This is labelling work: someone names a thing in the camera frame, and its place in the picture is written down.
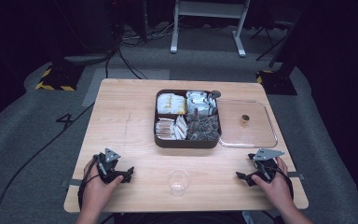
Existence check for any black floor cable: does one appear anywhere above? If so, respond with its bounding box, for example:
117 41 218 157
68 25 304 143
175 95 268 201
0 103 95 224
104 46 148 80

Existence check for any person's right hand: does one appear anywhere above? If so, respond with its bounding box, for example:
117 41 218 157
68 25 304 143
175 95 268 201
251 156 294 210

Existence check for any pile of silver packets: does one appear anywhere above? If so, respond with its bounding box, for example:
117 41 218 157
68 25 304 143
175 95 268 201
186 90 218 117

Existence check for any person's left hand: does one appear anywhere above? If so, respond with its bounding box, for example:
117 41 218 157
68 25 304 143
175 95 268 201
80 159 125 213

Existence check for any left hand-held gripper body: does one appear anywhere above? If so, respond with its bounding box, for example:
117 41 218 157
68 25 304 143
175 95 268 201
93 147 125 185

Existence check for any striped black stand base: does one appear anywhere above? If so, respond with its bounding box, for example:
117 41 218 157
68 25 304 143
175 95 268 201
34 63 85 92
255 69 298 96

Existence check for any brown compartment box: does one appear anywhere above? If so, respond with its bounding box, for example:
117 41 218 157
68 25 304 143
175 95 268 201
153 89 223 149

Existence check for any pile of white yellow packets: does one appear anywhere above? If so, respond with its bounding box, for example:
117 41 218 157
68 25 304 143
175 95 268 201
157 92 187 116

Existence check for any pile of dark packets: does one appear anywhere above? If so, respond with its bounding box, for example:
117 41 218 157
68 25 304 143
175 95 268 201
186 114 221 142

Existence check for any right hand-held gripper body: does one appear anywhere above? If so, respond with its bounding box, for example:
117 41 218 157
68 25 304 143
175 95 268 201
247 148 285 184

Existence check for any hand-held gripper cable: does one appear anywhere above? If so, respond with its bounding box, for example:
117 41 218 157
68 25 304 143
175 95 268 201
76 154 102 211
273 164 295 202

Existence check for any clear box lid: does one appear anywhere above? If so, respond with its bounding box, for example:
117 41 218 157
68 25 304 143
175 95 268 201
216 98 279 149

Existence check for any right hand-held gripper cable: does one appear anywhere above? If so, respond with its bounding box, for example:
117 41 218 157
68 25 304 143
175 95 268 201
273 164 295 202

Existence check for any grey tape strip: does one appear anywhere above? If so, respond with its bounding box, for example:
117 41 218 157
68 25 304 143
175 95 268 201
287 171 306 181
61 178 84 189

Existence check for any pile of clear stick packets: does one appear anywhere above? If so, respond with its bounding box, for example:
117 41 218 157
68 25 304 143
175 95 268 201
155 115 188 141

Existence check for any clear plastic cup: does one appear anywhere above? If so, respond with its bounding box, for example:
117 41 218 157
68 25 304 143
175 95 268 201
167 168 191 198

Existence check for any left hand-held gripper cable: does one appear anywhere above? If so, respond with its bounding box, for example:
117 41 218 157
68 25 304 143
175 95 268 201
76 154 102 211

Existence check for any white metal table frame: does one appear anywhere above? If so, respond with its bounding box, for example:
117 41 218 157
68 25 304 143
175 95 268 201
170 0 252 59

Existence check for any black tripod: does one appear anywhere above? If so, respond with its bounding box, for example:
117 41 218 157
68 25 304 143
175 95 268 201
249 18 293 62

